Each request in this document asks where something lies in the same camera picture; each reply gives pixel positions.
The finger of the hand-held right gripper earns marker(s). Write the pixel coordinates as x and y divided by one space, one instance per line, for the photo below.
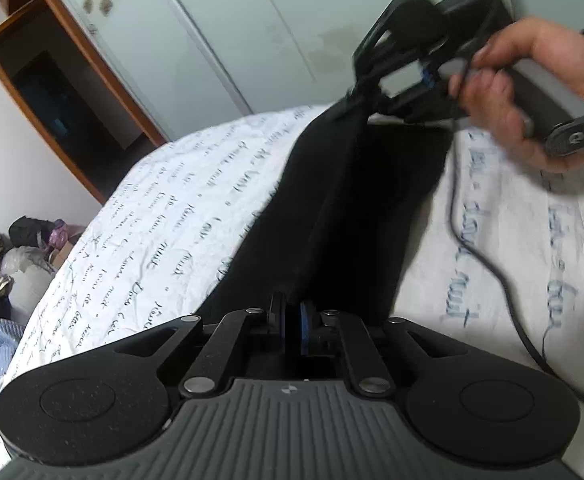
412 112
364 55

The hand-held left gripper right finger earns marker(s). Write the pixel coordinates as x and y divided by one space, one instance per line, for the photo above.
304 327

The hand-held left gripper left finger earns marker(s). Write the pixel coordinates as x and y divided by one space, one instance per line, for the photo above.
281 325

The black pants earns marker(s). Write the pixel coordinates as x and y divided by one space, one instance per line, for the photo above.
352 200

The person's right hand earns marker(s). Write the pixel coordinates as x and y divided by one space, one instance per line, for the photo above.
572 60

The white printed bed sheet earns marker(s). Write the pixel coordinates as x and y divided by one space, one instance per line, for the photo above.
171 220

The pale green wardrobe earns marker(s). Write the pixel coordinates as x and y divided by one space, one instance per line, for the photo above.
211 35

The purple bag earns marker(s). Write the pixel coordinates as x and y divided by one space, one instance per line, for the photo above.
59 234

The white plastic bag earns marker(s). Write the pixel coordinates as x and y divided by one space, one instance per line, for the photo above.
26 272

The black bag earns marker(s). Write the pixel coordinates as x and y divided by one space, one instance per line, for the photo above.
29 231

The pile of clothes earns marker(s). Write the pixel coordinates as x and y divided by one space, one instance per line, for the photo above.
1 285

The wooden door frame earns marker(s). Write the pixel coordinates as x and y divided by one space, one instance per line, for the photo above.
134 110

